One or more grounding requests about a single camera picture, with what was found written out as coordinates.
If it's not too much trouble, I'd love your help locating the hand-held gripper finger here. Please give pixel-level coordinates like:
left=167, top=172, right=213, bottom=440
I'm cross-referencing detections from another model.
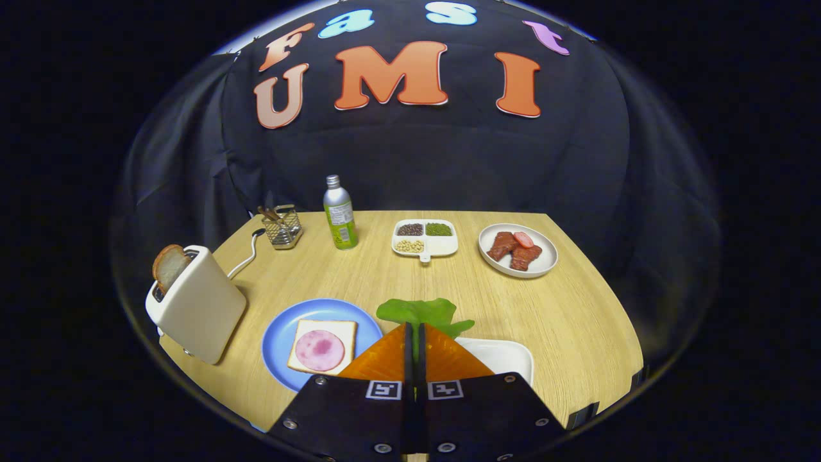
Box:
left=417, top=322, right=569, bottom=462
left=266, top=322, right=415, bottom=462

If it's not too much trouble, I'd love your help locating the green lettuce leaf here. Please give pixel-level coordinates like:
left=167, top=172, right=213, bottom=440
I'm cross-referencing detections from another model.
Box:
left=376, top=297, right=476, bottom=360

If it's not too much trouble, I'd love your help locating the brown toast slice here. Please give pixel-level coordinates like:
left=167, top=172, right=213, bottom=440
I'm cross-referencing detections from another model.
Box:
left=152, top=244, right=192, bottom=297

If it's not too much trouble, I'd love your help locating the white bread slice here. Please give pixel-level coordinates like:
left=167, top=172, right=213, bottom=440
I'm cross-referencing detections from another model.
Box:
left=287, top=319, right=359, bottom=375

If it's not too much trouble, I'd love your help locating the white square plate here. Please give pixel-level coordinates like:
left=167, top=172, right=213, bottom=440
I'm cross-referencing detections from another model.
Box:
left=454, top=338, right=535, bottom=387

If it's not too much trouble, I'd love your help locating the pink ham slice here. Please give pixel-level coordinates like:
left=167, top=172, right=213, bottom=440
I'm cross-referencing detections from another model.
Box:
left=294, top=330, right=346, bottom=372

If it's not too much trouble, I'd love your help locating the white divided dish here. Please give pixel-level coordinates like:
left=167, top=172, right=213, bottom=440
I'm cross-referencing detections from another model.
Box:
left=391, top=219, right=459, bottom=264

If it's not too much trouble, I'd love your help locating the blue round plate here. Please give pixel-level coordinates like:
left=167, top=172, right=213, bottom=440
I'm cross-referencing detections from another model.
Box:
left=261, top=298, right=384, bottom=393

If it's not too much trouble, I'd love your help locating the red-brown meat piece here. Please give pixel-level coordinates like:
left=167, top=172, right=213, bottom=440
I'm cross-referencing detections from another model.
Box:
left=510, top=244, right=543, bottom=271
left=486, top=232, right=519, bottom=262

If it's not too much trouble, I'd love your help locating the silver bottle green label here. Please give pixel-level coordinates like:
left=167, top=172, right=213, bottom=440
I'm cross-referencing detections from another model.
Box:
left=323, top=175, right=359, bottom=250

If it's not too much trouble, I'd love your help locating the white round plate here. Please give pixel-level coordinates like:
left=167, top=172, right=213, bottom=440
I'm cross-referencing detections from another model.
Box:
left=478, top=223, right=559, bottom=278

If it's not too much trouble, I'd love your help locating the white toaster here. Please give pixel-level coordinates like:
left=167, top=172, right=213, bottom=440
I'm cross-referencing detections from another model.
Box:
left=145, top=245, right=248, bottom=365

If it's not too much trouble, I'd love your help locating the metal wire basket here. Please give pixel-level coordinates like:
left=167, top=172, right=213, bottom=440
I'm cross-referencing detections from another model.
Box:
left=258, top=204, right=304, bottom=250

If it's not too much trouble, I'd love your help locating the white toaster cable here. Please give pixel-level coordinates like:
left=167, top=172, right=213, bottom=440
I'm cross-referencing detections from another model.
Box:
left=228, top=228, right=265, bottom=280

